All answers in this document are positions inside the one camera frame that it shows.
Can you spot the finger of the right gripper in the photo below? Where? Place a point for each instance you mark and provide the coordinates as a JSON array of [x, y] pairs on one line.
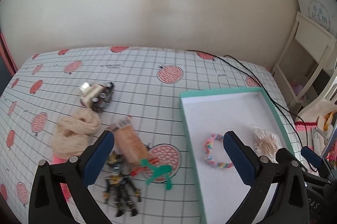
[[312, 158]]

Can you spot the bag of cotton swabs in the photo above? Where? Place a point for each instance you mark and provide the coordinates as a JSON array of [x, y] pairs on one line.
[[266, 143]]

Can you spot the teal shallow box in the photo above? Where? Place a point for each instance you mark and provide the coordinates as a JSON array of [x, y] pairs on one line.
[[220, 166]]

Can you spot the pink striped crochet mat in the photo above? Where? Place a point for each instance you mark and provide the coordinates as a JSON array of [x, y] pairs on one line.
[[304, 131]]

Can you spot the cream lace cloth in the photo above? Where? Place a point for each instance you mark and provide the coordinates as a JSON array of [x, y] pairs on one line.
[[72, 133]]

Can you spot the black gold action figure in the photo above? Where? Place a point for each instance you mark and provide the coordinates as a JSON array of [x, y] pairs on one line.
[[116, 185]]

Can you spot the cream wooden shelf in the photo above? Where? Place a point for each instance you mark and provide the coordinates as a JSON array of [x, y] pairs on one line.
[[307, 52]]

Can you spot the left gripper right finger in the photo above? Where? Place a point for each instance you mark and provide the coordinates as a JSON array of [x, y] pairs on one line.
[[243, 158]]

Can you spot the black toy car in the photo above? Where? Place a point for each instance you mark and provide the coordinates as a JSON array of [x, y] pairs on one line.
[[102, 99]]

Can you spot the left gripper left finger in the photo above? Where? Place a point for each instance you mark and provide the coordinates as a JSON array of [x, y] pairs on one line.
[[95, 156]]

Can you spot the packet of brown biscuits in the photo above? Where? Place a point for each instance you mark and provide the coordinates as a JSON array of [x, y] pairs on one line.
[[129, 145]]

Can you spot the green gecko toy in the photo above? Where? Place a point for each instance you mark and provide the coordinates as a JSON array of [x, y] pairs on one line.
[[163, 170]]

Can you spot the pomegranate grid tablecloth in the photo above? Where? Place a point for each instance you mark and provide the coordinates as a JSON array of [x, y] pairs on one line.
[[147, 82]]

